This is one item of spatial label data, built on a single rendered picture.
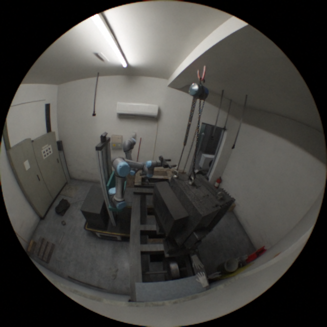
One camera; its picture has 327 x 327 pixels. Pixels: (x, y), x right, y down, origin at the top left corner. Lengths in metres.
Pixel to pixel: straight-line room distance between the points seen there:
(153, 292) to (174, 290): 0.24
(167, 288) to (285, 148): 3.03
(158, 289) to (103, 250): 1.27
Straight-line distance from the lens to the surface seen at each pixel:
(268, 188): 2.93
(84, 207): 1.84
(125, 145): 1.46
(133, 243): 1.61
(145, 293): 1.51
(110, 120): 2.70
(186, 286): 1.59
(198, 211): 0.80
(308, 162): 2.67
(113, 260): 2.26
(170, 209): 0.90
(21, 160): 2.64
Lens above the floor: 2.17
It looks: 28 degrees down
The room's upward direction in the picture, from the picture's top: 10 degrees clockwise
